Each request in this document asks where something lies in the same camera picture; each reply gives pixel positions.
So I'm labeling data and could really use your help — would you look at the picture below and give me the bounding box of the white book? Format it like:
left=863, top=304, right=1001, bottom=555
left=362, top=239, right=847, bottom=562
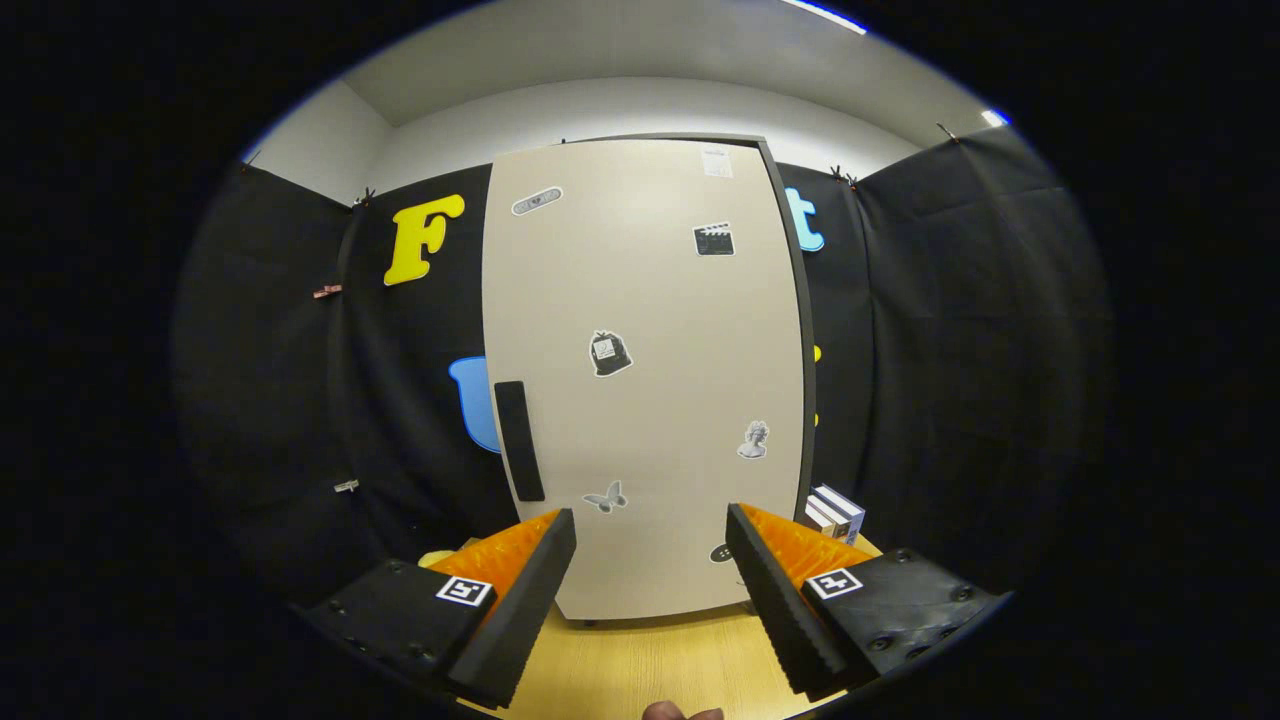
left=807, top=495, right=853, bottom=543

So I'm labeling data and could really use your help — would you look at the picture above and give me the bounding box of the black backdrop cloth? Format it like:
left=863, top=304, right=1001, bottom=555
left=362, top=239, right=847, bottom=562
left=170, top=125, right=1116, bottom=611

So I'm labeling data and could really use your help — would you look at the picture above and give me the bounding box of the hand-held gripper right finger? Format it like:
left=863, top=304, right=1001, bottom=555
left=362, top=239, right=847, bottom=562
left=724, top=503, right=1003, bottom=700

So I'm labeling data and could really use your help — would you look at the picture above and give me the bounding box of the black door handle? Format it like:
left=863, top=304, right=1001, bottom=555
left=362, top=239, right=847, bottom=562
left=494, top=381, right=546, bottom=503

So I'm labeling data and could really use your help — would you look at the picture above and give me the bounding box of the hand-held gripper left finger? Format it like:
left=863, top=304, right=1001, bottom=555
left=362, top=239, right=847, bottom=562
left=303, top=508, right=578, bottom=710

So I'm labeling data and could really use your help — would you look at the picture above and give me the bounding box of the dark grey shoe cabinet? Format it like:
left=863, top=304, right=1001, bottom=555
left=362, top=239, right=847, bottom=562
left=555, top=132, right=817, bottom=521

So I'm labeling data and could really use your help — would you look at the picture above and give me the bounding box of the beige shoe cabinet door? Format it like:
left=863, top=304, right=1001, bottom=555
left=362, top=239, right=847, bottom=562
left=482, top=138, right=807, bottom=622

